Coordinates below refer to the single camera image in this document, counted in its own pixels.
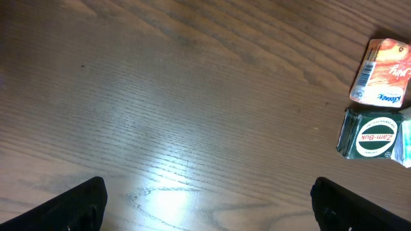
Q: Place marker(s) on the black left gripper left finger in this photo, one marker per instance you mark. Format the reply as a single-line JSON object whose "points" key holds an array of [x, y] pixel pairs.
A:
{"points": [[80, 208]]}

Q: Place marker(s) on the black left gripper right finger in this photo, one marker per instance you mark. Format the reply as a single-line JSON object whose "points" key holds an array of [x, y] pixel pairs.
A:
{"points": [[339, 209]]}

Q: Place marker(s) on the green Zam-Buk box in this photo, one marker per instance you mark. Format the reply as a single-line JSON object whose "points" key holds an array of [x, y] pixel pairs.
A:
{"points": [[368, 134]]}

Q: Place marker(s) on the orange Kleenex tissue pack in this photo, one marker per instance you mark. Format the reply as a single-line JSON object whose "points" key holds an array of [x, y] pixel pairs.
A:
{"points": [[383, 75]]}

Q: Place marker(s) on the teal Kleenex tissue pack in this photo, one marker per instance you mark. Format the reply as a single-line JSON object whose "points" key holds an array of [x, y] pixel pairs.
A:
{"points": [[402, 147]]}

